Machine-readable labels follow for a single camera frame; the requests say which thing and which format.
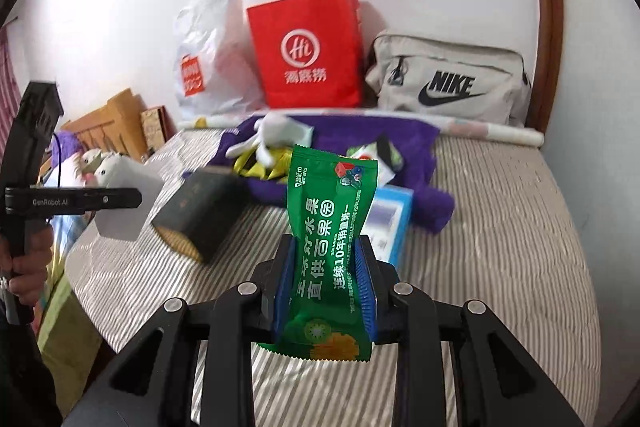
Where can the grey waist bag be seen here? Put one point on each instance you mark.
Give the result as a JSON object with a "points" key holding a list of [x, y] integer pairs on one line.
{"points": [[450, 67]]}

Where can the white rolled paper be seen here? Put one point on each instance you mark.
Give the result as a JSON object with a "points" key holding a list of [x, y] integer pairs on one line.
{"points": [[500, 132]]}

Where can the red paper shopping bag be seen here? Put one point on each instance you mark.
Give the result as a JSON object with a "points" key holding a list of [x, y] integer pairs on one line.
{"points": [[305, 57]]}

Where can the dark rectangular box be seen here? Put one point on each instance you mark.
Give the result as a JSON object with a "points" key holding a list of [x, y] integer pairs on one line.
{"points": [[200, 212]]}

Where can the white plastic shopping bag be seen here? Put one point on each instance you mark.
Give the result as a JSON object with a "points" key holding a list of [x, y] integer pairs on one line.
{"points": [[220, 57]]}

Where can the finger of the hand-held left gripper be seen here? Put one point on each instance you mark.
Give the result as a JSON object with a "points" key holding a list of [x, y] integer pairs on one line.
{"points": [[115, 198]]}

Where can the wooden headboard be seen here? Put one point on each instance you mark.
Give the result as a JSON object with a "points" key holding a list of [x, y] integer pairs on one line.
{"points": [[115, 122]]}

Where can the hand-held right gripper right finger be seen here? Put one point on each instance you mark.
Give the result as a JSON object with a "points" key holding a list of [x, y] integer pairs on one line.
{"points": [[367, 292]]}

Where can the blue tissue box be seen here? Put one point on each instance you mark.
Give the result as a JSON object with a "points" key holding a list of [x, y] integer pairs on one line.
{"points": [[392, 217]]}

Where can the green blanket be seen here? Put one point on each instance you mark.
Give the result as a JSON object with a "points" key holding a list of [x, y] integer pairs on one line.
{"points": [[65, 312]]}

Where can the brown wooden door frame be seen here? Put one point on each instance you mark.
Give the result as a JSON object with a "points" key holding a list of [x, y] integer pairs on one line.
{"points": [[547, 7]]}

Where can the person's left hand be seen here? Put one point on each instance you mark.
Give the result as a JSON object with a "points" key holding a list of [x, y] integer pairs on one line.
{"points": [[35, 267]]}

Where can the purple plush toy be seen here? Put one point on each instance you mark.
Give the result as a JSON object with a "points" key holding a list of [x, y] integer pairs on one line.
{"points": [[67, 144]]}

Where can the purple towel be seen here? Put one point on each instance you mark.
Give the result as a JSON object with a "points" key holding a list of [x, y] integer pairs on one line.
{"points": [[330, 132]]}

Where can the white packet with orange print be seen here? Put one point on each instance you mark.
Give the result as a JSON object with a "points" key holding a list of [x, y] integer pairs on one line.
{"points": [[130, 212]]}

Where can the brown picture frame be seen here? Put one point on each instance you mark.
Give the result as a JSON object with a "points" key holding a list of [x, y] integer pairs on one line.
{"points": [[152, 127]]}

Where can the white spotted plush toy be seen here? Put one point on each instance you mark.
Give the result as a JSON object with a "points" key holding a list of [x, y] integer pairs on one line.
{"points": [[100, 164]]}

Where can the light green tissue pack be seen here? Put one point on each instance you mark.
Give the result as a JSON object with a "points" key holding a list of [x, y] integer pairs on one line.
{"points": [[357, 153]]}

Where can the striped grey mattress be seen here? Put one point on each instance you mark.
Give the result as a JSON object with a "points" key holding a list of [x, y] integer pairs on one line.
{"points": [[500, 232]]}

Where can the person's left forearm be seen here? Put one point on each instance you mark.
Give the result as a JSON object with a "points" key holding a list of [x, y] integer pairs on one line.
{"points": [[25, 372]]}

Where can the pink striped curtain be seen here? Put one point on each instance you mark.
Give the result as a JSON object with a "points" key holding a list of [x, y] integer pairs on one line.
{"points": [[7, 77]]}

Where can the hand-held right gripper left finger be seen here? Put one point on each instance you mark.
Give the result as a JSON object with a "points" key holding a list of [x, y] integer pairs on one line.
{"points": [[282, 287]]}

